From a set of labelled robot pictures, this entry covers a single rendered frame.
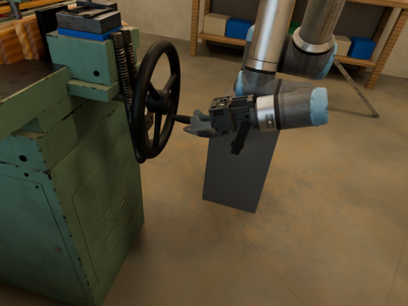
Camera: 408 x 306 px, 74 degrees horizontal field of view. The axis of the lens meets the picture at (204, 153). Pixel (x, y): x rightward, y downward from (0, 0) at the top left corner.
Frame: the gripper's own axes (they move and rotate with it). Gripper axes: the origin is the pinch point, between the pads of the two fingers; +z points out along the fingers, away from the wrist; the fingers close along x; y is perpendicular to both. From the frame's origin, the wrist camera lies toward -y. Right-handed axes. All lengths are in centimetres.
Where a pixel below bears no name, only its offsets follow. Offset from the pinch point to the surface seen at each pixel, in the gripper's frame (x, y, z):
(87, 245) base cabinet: 23.5, -22.2, 33.6
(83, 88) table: 15.7, 22.0, 13.1
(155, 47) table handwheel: 8.6, 25.4, -3.0
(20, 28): 14.1, 35.9, 21.5
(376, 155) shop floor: -119, -106, -82
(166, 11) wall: -332, 7, 127
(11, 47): 16.4, 33.3, 24.1
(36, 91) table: 23.9, 25.5, 16.1
